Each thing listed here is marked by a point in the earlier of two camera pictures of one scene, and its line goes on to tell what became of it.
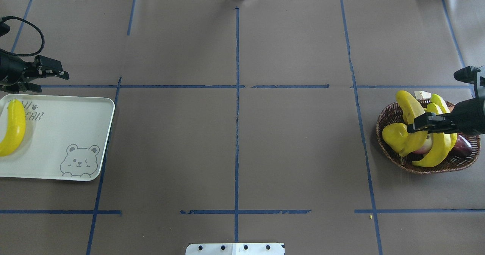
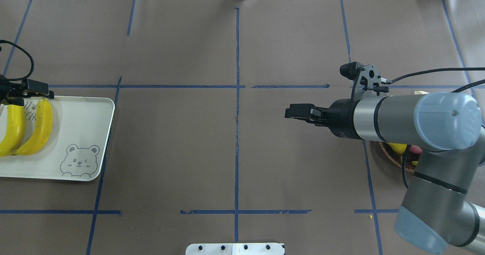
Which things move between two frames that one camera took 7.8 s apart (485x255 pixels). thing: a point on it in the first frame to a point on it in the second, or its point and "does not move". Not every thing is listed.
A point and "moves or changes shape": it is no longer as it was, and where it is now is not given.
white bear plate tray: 66,138 does not move
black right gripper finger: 431,122 to 308,112
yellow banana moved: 15,132 does not move
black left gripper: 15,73 to 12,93
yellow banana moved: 410,110 moves or changes shape
